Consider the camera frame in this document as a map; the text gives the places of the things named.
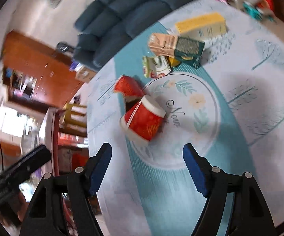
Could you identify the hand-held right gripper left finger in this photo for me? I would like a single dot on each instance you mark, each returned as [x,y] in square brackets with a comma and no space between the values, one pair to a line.
[100,169]

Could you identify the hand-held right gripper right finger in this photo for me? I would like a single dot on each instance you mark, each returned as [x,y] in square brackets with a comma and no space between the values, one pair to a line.
[196,169]

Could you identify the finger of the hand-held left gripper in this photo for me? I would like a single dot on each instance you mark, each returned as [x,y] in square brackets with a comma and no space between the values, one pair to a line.
[28,161]

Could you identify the red paper cup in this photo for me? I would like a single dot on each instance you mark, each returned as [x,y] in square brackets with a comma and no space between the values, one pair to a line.
[144,123]

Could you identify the red snack bag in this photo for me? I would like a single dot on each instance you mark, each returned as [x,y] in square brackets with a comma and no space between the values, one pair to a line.
[128,87]

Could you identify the white green snack packet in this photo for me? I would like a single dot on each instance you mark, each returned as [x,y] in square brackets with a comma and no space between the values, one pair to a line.
[156,66]

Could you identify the dark green carton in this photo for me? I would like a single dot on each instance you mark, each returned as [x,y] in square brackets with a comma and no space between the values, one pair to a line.
[190,50]

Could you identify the beige carton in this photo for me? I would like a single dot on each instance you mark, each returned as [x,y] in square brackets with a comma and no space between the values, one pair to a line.
[162,44]

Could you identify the yellow cardboard box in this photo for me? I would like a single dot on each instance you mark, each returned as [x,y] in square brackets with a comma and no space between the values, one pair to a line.
[201,25]

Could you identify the long pink covered table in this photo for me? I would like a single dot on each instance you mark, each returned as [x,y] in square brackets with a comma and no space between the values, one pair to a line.
[49,137]

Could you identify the yellow plastic stool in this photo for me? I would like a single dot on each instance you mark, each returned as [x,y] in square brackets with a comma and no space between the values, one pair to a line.
[75,115]

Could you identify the wooden wardrobe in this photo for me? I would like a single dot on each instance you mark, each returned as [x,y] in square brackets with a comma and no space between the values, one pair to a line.
[38,71]

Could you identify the brown cardboard box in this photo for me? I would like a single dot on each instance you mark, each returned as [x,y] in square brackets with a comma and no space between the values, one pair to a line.
[85,73]

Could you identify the blue white carton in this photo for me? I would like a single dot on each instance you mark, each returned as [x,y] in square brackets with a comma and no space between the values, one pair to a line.
[75,66]

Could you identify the black standing fan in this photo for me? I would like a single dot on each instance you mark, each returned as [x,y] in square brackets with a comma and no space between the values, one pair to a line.
[63,46]

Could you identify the blue sofa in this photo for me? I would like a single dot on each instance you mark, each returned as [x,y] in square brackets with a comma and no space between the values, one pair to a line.
[132,17]

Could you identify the teal stepper machine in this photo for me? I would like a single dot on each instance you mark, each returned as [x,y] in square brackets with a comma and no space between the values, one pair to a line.
[255,11]

